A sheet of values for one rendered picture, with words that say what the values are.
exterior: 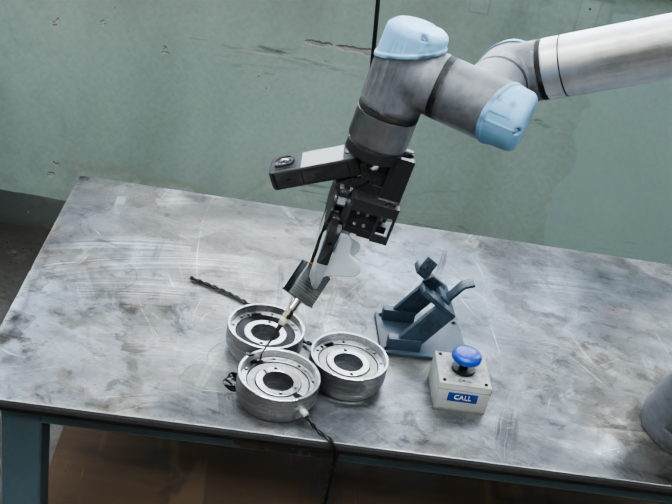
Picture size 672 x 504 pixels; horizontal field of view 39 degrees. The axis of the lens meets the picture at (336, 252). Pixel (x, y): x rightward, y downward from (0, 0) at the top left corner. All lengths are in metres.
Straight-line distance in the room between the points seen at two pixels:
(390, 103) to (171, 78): 1.78
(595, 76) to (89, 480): 0.89
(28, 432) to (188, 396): 0.20
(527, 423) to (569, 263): 0.49
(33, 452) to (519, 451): 0.62
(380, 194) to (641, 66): 0.34
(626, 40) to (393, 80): 0.27
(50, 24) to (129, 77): 0.26
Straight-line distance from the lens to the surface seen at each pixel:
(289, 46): 2.77
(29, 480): 1.33
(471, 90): 1.08
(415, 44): 1.08
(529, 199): 3.02
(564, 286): 1.65
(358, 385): 1.23
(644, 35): 1.17
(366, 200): 1.16
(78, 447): 1.52
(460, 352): 1.27
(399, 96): 1.10
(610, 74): 1.18
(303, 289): 1.24
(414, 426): 1.25
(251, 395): 1.18
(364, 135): 1.13
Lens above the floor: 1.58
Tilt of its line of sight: 30 degrees down
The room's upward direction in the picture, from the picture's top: 11 degrees clockwise
